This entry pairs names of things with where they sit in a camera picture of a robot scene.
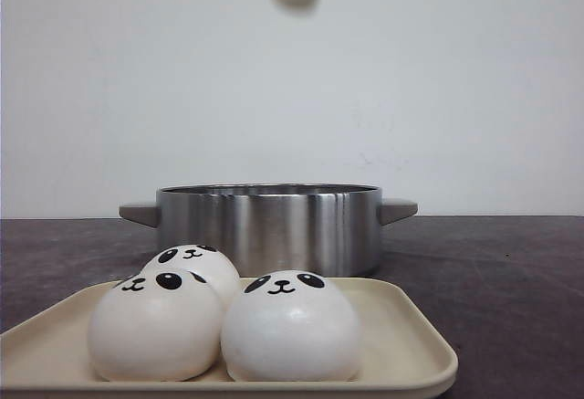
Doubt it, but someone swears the cream rectangular tray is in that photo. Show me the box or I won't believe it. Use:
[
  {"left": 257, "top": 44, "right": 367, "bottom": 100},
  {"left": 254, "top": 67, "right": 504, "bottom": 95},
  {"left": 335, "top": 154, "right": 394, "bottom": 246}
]
[{"left": 1, "top": 278, "right": 458, "bottom": 398}]

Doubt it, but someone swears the stainless steel pot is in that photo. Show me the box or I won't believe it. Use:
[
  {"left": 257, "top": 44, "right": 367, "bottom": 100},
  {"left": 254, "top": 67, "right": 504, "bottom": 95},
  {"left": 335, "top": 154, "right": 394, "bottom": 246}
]
[{"left": 119, "top": 184, "right": 418, "bottom": 277}]

